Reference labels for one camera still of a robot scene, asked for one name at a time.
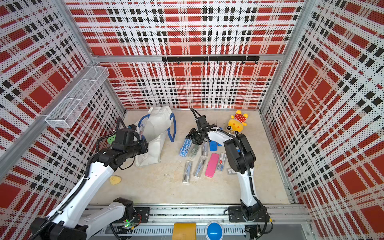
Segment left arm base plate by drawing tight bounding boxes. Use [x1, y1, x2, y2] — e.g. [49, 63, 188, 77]
[119, 207, 151, 226]

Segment yellow block at front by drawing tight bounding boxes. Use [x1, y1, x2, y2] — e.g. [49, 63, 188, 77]
[172, 223, 197, 240]

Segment white canvas bag blue handles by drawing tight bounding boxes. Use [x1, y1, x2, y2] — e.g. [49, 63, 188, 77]
[136, 106, 177, 167]

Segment narrow clear compass case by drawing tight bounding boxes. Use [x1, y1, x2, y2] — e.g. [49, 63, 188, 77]
[201, 141, 209, 156]

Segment small clear green case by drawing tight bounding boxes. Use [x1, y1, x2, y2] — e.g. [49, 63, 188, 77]
[188, 143, 200, 159]

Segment white wire wall basket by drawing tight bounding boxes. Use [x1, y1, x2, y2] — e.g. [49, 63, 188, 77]
[45, 66, 109, 129]

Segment black hook rail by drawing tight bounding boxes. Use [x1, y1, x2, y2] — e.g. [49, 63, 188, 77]
[162, 56, 260, 64]

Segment pink pencil case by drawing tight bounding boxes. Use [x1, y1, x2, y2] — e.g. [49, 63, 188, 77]
[205, 153, 220, 178]

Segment small clear stationery pack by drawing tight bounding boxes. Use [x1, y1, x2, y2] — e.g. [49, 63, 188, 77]
[216, 153, 227, 172]

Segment yellow plush toy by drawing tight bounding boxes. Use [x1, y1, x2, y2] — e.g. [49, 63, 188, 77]
[227, 110, 249, 135]

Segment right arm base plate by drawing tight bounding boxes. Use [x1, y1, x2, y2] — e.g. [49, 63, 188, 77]
[228, 207, 270, 223]

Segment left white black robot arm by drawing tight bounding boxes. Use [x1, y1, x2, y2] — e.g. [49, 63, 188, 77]
[30, 125, 148, 240]

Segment clear case barcode label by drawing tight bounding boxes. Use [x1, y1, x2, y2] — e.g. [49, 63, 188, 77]
[227, 168, 236, 175]

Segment yellow object by left wall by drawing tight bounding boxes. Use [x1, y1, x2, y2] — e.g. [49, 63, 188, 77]
[109, 176, 122, 186]

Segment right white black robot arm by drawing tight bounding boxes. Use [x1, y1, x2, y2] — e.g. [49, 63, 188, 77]
[189, 108, 270, 223]

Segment green tape roll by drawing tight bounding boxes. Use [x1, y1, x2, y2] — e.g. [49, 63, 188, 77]
[107, 135, 116, 145]

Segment blue round button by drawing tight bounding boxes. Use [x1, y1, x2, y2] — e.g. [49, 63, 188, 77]
[205, 221, 224, 240]

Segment blue compass case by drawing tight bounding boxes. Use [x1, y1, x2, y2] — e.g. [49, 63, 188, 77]
[179, 138, 193, 158]

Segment clear tube with blue pen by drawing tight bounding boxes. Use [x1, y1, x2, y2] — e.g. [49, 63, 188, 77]
[194, 156, 207, 178]

